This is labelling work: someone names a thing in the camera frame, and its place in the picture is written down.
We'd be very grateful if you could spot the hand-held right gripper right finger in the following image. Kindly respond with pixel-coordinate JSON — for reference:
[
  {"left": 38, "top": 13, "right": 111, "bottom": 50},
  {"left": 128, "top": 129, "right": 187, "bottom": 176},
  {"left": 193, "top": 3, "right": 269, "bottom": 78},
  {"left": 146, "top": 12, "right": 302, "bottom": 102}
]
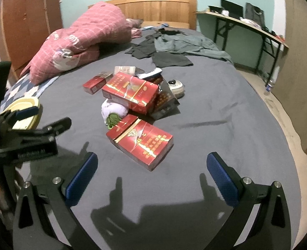
[{"left": 206, "top": 152, "right": 292, "bottom": 250}]

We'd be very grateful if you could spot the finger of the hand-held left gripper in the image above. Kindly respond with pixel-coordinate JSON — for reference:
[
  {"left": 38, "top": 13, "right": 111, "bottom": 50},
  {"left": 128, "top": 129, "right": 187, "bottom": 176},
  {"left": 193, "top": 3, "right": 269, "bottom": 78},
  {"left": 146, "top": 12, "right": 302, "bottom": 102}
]
[
  {"left": 12, "top": 117, "right": 72, "bottom": 143},
  {"left": 0, "top": 106, "right": 40, "bottom": 131}
]

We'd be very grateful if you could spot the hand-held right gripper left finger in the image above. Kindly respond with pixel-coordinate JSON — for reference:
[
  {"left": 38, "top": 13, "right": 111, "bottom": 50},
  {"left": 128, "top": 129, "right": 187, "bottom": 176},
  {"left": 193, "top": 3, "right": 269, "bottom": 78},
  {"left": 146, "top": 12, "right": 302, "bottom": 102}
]
[{"left": 13, "top": 152, "right": 99, "bottom": 250}]

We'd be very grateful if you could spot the pale yellow plastic basin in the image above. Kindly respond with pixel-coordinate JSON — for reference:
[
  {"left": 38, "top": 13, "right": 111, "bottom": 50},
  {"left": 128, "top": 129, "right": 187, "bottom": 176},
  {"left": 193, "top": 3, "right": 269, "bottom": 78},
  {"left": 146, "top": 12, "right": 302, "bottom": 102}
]
[{"left": 0, "top": 97, "right": 41, "bottom": 131}]

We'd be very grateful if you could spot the white and green plush toy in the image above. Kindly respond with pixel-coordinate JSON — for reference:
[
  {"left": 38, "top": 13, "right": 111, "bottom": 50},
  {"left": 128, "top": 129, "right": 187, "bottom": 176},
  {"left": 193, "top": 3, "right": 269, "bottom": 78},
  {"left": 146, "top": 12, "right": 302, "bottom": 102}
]
[{"left": 101, "top": 98, "right": 129, "bottom": 131}]

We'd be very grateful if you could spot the large red carton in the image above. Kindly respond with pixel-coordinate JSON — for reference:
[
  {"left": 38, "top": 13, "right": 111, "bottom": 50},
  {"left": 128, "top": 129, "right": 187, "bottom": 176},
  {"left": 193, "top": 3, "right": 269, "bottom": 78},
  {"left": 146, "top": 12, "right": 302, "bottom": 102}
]
[
  {"left": 102, "top": 73, "right": 160, "bottom": 115},
  {"left": 106, "top": 114, "right": 174, "bottom": 172}
]

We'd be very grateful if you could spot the pale printed pack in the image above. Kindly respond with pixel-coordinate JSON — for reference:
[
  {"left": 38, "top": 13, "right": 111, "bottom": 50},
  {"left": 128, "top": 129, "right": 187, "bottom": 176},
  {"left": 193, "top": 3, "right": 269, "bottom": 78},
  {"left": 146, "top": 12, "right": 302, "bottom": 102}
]
[{"left": 114, "top": 66, "right": 136, "bottom": 76}]

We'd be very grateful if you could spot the black box with gold print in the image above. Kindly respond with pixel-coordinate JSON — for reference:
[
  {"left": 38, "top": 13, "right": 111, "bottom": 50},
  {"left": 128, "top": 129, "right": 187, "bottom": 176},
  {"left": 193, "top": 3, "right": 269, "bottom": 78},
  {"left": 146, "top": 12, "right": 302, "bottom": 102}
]
[{"left": 148, "top": 79, "right": 180, "bottom": 121}]

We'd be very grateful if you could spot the round cream tin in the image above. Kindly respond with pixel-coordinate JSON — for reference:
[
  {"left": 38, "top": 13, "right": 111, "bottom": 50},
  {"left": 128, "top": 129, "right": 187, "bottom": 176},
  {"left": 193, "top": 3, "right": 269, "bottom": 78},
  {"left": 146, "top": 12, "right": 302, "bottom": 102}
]
[{"left": 168, "top": 79, "right": 186, "bottom": 99}]

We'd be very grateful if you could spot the blue and white packet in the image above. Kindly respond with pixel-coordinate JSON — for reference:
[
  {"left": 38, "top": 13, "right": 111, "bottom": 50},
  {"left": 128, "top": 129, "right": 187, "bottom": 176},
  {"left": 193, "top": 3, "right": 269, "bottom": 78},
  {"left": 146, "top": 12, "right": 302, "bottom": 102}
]
[{"left": 137, "top": 67, "right": 163, "bottom": 80}]

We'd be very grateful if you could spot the blue checkered blanket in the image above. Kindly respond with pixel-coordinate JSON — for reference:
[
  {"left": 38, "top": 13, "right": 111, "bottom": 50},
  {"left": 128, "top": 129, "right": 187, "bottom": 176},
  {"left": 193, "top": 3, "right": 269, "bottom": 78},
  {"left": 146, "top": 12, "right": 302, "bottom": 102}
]
[{"left": 0, "top": 74, "right": 60, "bottom": 115}]

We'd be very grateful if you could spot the grey bed sheet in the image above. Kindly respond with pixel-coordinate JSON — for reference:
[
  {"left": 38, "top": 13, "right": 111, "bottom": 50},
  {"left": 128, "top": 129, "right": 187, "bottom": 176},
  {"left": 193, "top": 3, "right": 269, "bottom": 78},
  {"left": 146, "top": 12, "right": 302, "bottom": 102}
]
[{"left": 0, "top": 29, "right": 298, "bottom": 250}]

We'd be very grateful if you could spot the wooden wardrobe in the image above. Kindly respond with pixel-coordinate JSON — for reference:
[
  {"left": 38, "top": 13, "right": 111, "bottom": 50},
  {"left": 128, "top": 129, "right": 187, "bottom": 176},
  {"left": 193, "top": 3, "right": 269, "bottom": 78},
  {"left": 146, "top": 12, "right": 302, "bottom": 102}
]
[{"left": 0, "top": 0, "right": 63, "bottom": 84}]

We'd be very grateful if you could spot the pink checked quilt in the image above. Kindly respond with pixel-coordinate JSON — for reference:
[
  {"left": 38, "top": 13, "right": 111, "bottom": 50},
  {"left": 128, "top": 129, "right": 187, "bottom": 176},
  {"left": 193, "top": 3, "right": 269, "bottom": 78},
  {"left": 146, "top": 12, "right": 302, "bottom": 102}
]
[{"left": 20, "top": 1, "right": 143, "bottom": 85}]

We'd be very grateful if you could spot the plastic water bottle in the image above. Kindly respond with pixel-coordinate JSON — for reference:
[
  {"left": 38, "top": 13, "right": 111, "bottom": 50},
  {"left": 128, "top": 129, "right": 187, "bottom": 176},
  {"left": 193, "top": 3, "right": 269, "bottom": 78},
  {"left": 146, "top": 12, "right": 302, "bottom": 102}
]
[{"left": 264, "top": 79, "right": 275, "bottom": 96}]

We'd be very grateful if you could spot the dark grey folded garment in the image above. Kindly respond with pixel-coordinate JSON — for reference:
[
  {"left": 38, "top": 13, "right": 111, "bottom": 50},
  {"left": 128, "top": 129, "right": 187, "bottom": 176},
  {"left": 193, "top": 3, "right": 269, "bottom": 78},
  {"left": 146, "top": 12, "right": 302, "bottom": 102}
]
[{"left": 152, "top": 52, "right": 194, "bottom": 67}]

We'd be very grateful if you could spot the grey-green garment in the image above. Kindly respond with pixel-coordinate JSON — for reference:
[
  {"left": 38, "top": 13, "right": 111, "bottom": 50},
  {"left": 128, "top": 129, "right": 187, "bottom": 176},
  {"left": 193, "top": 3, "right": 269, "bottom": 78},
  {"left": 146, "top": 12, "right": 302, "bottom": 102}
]
[{"left": 153, "top": 32, "right": 233, "bottom": 64}]

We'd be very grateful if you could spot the black garment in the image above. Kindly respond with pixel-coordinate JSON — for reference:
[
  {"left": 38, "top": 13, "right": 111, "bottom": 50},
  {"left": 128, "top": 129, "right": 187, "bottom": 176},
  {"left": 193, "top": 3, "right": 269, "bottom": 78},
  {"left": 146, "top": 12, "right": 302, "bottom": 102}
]
[{"left": 155, "top": 28, "right": 186, "bottom": 35}]

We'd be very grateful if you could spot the wooden headboard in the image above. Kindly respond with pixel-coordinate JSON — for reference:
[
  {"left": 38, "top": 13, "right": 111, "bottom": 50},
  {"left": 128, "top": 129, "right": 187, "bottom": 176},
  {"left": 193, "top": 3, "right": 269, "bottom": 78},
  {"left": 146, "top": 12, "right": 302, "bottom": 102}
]
[{"left": 88, "top": 0, "right": 198, "bottom": 30}]

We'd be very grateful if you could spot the folding desk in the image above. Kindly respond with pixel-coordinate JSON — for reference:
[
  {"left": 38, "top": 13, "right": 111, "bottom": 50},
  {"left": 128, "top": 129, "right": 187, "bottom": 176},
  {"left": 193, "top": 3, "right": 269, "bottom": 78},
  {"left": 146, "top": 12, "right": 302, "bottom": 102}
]
[{"left": 196, "top": 10, "right": 289, "bottom": 77}]

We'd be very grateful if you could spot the white plastic bag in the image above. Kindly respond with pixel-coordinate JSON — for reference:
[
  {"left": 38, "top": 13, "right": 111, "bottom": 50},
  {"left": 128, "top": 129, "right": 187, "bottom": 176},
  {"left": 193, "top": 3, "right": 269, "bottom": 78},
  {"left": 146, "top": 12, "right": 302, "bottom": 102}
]
[{"left": 239, "top": 17, "right": 261, "bottom": 28}]

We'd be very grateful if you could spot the black bag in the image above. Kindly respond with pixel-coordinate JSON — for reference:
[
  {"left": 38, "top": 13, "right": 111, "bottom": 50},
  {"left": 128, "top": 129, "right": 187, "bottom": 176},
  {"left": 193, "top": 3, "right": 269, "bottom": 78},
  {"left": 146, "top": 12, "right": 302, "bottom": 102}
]
[{"left": 245, "top": 2, "right": 265, "bottom": 28}]

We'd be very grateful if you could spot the black laptop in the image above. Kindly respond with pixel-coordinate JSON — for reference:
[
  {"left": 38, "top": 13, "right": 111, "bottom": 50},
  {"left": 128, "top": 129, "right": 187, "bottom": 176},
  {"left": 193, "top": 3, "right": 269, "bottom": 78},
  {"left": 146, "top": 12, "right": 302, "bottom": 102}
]
[{"left": 220, "top": 0, "right": 244, "bottom": 20}]

